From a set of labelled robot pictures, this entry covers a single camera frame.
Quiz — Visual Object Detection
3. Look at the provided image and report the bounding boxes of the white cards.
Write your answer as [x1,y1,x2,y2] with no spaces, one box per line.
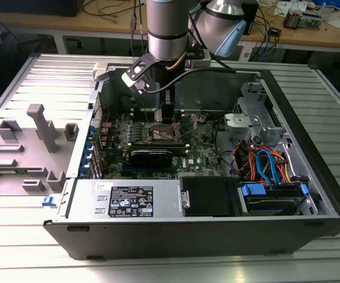
[274,1,296,16]

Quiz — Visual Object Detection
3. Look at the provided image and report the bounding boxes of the metal socket cover frame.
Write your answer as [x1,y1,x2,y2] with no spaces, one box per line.
[175,113,202,139]

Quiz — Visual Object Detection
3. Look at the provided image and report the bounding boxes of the green motherboard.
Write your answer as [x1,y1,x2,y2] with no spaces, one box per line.
[98,111,228,180]

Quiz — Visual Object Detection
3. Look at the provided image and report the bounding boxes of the hard disk blue carrier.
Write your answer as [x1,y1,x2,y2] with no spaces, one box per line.
[236,181,311,216]

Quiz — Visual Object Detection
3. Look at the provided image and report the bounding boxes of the wooden desk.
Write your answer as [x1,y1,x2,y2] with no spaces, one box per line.
[0,0,340,55]

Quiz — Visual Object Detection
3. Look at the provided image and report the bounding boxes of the silver power supply unit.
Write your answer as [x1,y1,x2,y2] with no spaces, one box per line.
[58,178,186,219]

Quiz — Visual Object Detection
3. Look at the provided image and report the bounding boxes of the open black PC case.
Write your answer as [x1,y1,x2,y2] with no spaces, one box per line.
[42,61,340,262]

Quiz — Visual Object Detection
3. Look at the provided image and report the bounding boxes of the black computer box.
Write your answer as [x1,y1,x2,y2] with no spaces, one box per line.
[0,0,85,18]

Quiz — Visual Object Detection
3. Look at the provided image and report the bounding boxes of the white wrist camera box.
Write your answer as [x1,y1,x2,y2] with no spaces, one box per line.
[121,62,150,95]

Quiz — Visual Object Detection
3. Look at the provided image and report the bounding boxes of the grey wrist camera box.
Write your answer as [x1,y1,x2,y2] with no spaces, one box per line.
[192,49,212,68]

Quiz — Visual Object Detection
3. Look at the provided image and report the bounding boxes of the metal finned cooler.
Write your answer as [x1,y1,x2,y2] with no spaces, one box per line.
[284,8,303,30]

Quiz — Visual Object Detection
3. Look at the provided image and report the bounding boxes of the thick black cable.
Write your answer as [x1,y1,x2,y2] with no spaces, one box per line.
[213,119,240,177]

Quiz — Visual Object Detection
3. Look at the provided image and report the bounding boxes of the grey corner block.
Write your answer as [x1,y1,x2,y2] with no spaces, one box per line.
[92,61,114,83]

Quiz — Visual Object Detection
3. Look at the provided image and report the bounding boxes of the RAM slot white clips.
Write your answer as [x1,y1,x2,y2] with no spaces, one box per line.
[131,108,186,113]

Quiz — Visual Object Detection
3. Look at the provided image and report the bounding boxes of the RAM slot black clips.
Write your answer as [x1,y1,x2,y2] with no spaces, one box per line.
[131,117,186,123]
[131,111,186,116]

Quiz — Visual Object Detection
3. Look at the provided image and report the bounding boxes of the black rear fan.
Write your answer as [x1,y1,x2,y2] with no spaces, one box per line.
[118,93,137,113]

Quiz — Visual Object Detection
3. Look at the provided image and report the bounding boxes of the thin dark wire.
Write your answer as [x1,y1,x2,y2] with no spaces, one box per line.
[200,101,229,122]

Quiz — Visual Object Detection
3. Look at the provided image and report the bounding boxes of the grey parts rack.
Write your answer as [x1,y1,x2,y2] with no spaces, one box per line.
[0,103,80,196]

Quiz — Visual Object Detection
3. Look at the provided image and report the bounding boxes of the orange data wire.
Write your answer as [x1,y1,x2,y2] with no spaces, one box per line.
[247,143,293,185]

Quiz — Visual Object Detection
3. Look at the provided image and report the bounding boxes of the small electronics board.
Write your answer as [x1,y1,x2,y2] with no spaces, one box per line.
[301,11,325,29]

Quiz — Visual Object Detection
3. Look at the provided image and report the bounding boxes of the RAM stick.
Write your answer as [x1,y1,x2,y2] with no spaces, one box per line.
[127,146,189,157]

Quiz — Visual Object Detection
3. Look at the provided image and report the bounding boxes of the CPU socket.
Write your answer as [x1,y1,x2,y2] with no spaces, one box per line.
[148,122,180,144]

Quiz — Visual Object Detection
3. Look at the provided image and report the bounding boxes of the blue data wire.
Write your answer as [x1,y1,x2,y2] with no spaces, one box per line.
[255,149,281,186]

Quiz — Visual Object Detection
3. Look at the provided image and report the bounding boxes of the silver disk bay bracket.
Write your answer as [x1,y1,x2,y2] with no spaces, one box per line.
[223,113,262,139]

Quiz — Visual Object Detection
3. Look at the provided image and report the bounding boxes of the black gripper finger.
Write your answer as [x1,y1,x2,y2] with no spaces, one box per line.
[161,100,176,125]

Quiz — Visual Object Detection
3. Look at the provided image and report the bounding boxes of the silver perforated drive cage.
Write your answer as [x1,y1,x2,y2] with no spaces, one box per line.
[231,81,291,139]

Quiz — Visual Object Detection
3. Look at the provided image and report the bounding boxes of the coloured power wire bundle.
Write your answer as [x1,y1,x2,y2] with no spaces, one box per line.
[234,140,259,179]

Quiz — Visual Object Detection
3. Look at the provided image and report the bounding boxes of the locking lever wire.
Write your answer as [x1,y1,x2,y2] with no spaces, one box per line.
[180,123,200,139]
[142,101,151,129]

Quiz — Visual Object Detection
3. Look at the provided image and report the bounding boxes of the blue plastic clip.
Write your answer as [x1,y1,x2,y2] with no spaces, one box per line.
[41,195,56,208]

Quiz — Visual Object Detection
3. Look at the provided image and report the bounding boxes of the black graphics card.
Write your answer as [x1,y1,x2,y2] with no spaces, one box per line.
[129,149,174,169]

